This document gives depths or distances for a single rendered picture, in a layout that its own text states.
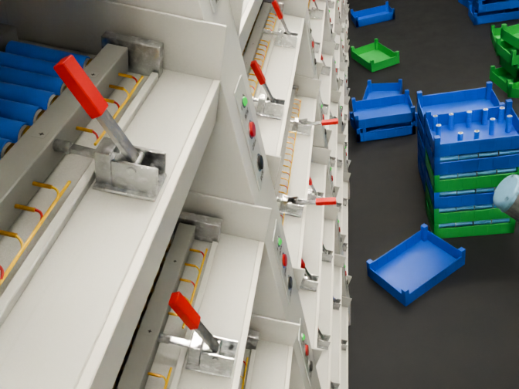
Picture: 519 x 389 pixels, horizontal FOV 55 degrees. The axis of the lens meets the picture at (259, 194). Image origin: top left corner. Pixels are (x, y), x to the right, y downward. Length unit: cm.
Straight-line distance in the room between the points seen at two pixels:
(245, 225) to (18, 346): 34
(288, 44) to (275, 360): 60
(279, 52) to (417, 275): 122
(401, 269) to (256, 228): 148
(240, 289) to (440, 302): 144
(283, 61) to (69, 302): 75
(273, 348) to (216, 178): 28
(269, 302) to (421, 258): 144
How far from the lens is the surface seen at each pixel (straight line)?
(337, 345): 144
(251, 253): 55
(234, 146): 49
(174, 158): 36
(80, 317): 27
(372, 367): 176
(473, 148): 188
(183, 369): 46
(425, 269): 201
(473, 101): 235
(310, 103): 122
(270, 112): 77
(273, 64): 94
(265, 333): 70
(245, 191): 52
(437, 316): 187
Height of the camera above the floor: 148
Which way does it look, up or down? 37 degrees down
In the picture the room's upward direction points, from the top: 15 degrees counter-clockwise
